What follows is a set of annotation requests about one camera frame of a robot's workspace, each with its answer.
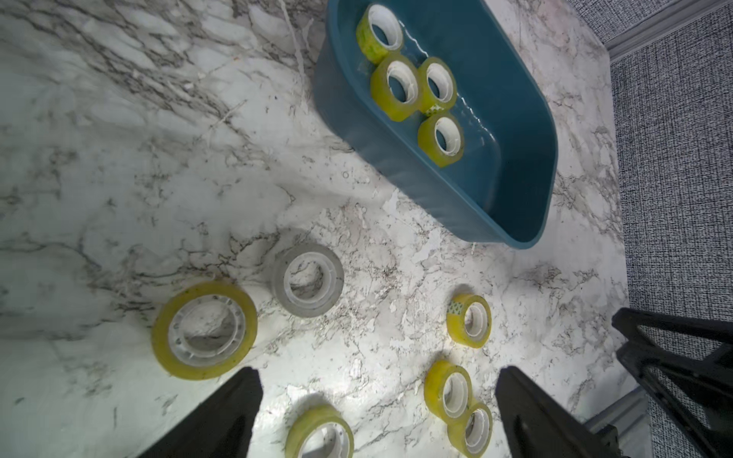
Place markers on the grey clear tape roll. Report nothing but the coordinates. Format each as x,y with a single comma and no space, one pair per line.
308,280

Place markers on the yellow tape roll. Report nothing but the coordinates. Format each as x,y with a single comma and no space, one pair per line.
437,87
205,331
448,391
394,87
378,33
471,434
469,320
441,138
320,432

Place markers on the aluminium frame rails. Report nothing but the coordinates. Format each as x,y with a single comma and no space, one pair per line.
671,72

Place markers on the yellow tape roll bottom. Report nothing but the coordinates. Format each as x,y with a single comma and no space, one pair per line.
471,434

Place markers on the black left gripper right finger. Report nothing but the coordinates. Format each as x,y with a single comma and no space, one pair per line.
537,426

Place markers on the teal storage box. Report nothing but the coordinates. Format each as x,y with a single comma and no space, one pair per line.
501,188

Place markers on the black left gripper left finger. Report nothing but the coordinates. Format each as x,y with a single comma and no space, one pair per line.
221,426

